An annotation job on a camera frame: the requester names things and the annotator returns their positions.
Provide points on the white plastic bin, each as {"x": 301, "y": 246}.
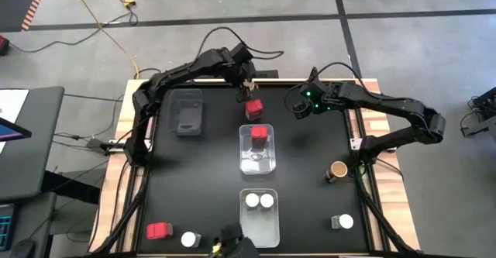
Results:
{"x": 259, "y": 231}

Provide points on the red spice tin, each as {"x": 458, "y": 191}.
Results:
{"x": 254, "y": 109}
{"x": 159, "y": 231}
{"x": 259, "y": 134}

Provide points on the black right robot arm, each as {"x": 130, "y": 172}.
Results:
{"x": 387, "y": 103}

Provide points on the black mat striped edge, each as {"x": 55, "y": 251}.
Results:
{"x": 15, "y": 2}

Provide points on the black computer mouse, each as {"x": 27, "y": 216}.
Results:
{"x": 23, "y": 250}

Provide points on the black table clamp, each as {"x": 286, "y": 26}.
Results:
{"x": 314, "y": 74}

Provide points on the black table frame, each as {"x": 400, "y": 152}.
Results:
{"x": 152, "y": 95}

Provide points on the yellow tag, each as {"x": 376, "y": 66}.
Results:
{"x": 217, "y": 246}

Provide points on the smoky grey plastic bin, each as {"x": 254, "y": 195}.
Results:
{"x": 186, "y": 111}

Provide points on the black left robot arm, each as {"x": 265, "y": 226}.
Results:
{"x": 182, "y": 68}

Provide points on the tablet with blue screen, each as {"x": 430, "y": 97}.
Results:
{"x": 9, "y": 132}

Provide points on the white paper sheet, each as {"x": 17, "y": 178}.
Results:
{"x": 13, "y": 103}

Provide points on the black desk base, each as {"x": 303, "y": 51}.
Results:
{"x": 69, "y": 188}

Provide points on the white-lid spice jar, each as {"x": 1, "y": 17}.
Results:
{"x": 252, "y": 200}
{"x": 344, "y": 222}
{"x": 266, "y": 200}
{"x": 190, "y": 239}

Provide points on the clear plastic bin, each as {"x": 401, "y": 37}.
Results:
{"x": 257, "y": 161}

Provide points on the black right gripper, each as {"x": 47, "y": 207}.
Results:
{"x": 325, "y": 97}

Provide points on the backlit keyboard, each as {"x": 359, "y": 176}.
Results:
{"x": 5, "y": 227}

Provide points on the black ribbed floor strip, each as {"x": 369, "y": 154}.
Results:
{"x": 271, "y": 73}

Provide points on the red floor device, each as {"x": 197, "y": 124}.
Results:
{"x": 4, "y": 45}

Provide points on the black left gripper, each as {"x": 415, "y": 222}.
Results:
{"x": 245, "y": 72}

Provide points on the grey side desk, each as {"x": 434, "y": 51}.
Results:
{"x": 38, "y": 153}

